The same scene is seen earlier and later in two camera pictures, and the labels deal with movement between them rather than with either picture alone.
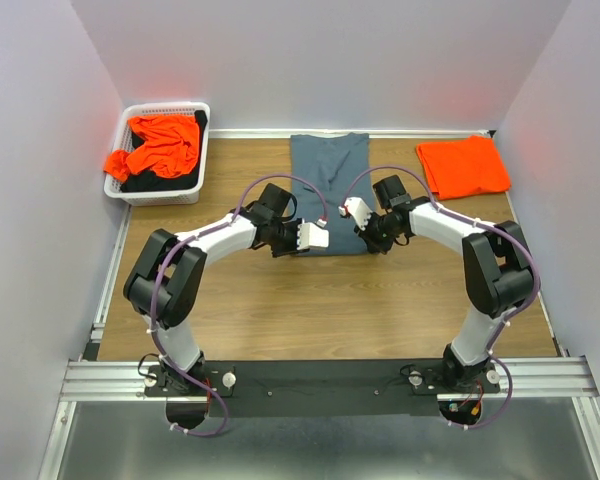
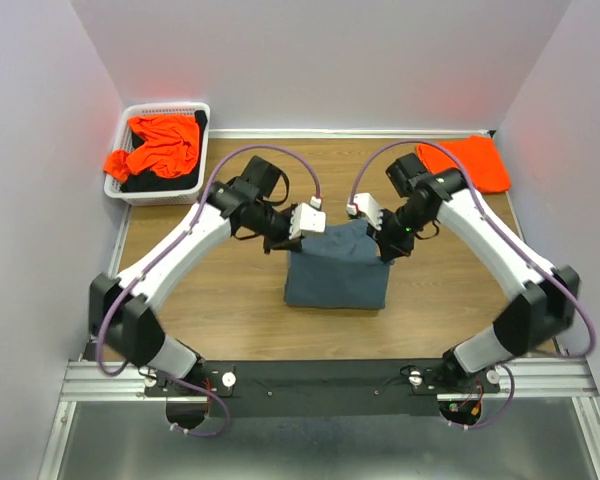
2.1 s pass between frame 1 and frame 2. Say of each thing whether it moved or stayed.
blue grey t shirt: moved
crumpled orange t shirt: stayed
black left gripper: stayed
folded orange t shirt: stayed
